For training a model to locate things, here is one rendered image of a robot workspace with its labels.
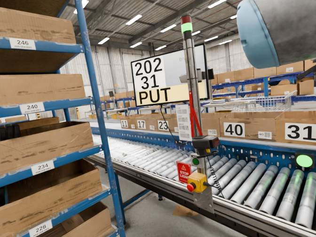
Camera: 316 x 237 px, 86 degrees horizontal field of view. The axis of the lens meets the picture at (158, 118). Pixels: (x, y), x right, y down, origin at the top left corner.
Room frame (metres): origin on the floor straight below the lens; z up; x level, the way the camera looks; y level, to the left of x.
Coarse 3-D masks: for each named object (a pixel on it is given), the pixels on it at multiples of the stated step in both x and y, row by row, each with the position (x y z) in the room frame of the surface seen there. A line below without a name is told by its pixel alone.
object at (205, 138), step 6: (198, 138) 0.77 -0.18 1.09; (204, 138) 0.75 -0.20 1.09; (210, 138) 0.74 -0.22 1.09; (216, 138) 0.74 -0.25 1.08; (192, 144) 0.79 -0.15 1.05; (198, 144) 0.77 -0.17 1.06; (204, 144) 0.74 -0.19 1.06; (210, 144) 0.72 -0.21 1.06; (216, 144) 0.73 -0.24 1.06; (198, 150) 0.79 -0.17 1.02; (204, 150) 0.77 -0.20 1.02; (198, 156) 0.79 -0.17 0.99; (204, 156) 0.76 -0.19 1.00
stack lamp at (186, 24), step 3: (183, 18) 0.84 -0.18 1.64; (186, 18) 0.84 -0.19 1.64; (189, 18) 0.84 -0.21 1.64; (183, 21) 0.84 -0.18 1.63; (186, 21) 0.84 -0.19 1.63; (189, 21) 0.84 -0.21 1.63; (183, 24) 0.84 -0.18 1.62; (186, 24) 0.84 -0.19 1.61; (189, 24) 0.84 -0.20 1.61; (183, 27) 0.84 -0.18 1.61; (186, 27) 0.84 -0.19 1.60; (189, 27) 0.84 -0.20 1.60; (183, 30) 0.85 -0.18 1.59; (186, 30) 0.84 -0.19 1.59
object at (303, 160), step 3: (300, 156) 0.95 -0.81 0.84; (303, 156) 0.94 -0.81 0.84; (306, 156) 0.93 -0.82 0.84; (297, 159) 0.96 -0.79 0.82; (300, 159) 0.94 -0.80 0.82; (303, 159) 0.94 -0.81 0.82; (306, 159) 0.93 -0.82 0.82; (309, 159) 0.92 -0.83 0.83; (297, 162) 0.96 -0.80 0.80; (300, 162) 0.95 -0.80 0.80; (303, 162) 0.94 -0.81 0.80; (306, 162) 0.93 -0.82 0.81; (309, 162) 0.92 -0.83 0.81; (300, 165) 0.95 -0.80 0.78; (303, 165) 0.94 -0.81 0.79; (306, 165) 0.93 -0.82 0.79; (309, 165) 0.92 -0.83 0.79
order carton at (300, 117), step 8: (288, 112) 1.27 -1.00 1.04; (296, 112) 1.24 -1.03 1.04; (304, 112) 1.21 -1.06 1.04; (312, 112) 1.18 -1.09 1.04; (280, 120) 1.08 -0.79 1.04; (288, 120) 1.05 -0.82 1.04; (296, 120) 1.02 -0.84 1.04; (304, 120) 0.99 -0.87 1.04; (312, 120) 0.96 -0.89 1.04; (280, 128) 1.08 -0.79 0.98; (280, 136) 1.08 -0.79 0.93; (304, 144) 0.99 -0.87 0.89; (312, 144) 0.96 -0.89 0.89
